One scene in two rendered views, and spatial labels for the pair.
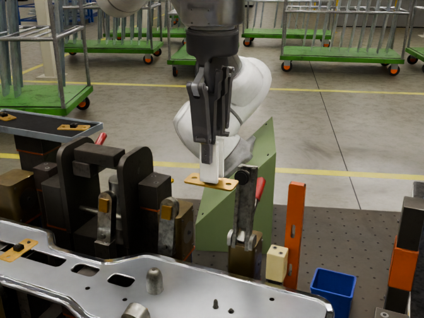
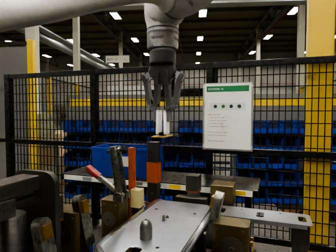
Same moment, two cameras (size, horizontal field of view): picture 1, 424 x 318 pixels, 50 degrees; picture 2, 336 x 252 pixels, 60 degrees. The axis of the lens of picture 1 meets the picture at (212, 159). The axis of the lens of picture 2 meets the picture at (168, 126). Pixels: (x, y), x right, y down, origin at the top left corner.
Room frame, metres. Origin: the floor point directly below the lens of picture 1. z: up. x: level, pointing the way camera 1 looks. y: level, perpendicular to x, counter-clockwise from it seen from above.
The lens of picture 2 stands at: (0.69, 0.84, 1.32)
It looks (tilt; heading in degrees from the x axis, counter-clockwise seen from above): 3 degrees down; 267
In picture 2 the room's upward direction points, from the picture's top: straight up
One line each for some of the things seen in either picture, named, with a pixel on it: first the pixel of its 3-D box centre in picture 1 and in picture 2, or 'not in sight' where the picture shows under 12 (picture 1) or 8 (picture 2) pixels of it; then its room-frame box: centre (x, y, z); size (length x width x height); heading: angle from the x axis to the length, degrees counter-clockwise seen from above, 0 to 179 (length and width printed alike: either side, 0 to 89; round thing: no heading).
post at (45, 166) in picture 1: (56, 232); not in sight; (1.08, 0.43, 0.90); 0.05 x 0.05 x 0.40; 67
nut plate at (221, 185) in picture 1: (211, 178); (162, 134); (0.67, 0.00, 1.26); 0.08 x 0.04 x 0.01; 67
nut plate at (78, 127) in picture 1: (73, 125); not in sight; (1.20, 0.38, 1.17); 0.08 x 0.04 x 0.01; 86
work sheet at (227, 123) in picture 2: not in sight; (227, 116); (0.36, -0.48, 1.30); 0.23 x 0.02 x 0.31; 157
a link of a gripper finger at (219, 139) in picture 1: (214, 156); (159, 122); (0.68, 0.00, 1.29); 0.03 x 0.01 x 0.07; 67
